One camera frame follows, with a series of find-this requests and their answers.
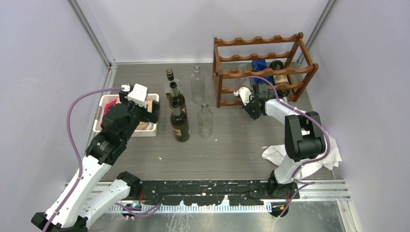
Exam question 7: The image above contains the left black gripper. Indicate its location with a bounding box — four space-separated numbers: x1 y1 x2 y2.
120 89 159 142

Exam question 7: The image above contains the clear glass bottle front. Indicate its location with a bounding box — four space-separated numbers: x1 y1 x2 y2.
236 63 254 92

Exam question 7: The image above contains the dark green wine bottle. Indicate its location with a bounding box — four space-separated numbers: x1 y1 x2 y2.
269 60 290 102

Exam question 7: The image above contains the blue square glass bottle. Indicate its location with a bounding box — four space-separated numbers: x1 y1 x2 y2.
251 59 273 84

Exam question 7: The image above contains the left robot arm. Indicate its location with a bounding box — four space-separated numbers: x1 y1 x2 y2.
31 101 160 232

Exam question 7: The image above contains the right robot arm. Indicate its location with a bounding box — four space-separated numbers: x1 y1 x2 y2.
235 84 326 199

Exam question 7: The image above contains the green wine bottle middle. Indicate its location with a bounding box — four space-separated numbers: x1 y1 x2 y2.
167 82 187 113

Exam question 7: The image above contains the green wine bottle front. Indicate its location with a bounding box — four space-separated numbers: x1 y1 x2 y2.
170 100 190 142

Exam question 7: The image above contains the clear whisky bottle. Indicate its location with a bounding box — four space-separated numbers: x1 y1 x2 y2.
164 69 181 97

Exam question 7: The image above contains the tall clear glass bottle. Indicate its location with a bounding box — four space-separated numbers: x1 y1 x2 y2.
190 65 205 105

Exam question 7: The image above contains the wooden wine rack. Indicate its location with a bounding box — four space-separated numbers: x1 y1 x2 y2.
213 32 319 108

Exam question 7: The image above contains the beige folded cloth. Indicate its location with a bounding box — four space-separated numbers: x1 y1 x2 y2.
145 100 155 112

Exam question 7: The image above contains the white plastic basket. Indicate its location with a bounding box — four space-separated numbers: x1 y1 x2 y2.
92 93 160 137

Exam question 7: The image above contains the red cloth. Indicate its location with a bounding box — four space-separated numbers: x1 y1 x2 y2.
101 98 120 124

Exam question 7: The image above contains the white cloth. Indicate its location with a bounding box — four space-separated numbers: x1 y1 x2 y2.
262 136 342 180

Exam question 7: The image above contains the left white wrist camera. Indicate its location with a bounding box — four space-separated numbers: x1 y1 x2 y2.
119 84 148 108

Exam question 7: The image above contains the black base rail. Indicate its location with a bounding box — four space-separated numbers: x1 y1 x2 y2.
125 180 297 206

